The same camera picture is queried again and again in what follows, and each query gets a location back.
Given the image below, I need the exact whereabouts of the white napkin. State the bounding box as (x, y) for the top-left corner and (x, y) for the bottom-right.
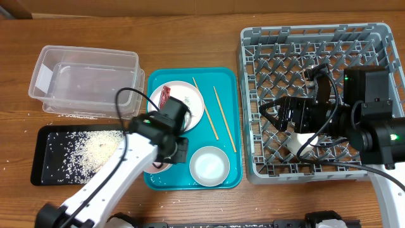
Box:
(183, 96), (192, 109)

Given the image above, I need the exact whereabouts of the grey dishwasher rack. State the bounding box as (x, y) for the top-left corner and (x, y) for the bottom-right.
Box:
(238, 23), (404, 184)

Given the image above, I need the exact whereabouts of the white cup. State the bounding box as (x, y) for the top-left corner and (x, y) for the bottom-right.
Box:
(286, 132), (318, 155)

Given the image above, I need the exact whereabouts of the clear plastic bin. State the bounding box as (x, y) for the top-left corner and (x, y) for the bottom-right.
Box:
(28, 46), (145, 119)

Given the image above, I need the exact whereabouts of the grey bowl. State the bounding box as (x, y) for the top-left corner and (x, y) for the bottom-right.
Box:
(189, 146), (230, 187)

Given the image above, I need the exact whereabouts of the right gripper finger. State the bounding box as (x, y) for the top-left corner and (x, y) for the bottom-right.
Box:
(260, 110), (285, 131)
(259, 97), (286, 115)

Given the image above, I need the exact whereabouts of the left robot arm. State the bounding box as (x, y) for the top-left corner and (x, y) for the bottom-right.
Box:
(35, 97), (190, 227)

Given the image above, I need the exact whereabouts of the black rail at bottom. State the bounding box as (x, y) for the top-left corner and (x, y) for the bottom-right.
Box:
(135, 220), (361, 228)

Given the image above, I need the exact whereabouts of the black tray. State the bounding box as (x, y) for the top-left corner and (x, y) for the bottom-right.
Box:
(30, 124), (123, 186)

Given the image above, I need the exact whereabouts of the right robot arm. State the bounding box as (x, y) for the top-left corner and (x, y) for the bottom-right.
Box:
(259, 64), (404, 227)

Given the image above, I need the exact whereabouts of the teal serving tray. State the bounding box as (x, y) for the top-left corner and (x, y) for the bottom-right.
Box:
(144, 67), (243, 191)

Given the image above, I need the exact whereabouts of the spilled rice pile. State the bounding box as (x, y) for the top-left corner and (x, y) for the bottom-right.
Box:
(40, 130), (123, 185)

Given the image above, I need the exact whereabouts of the white plate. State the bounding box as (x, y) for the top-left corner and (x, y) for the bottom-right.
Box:
(149, 80), (204, 131)

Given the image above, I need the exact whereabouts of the red foil wrapper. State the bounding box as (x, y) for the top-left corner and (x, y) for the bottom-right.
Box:
(159, 85), (171, 109)

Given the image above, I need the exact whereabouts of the pink bowl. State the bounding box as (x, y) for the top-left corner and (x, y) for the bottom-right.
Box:
(144, 162), (172, 174)

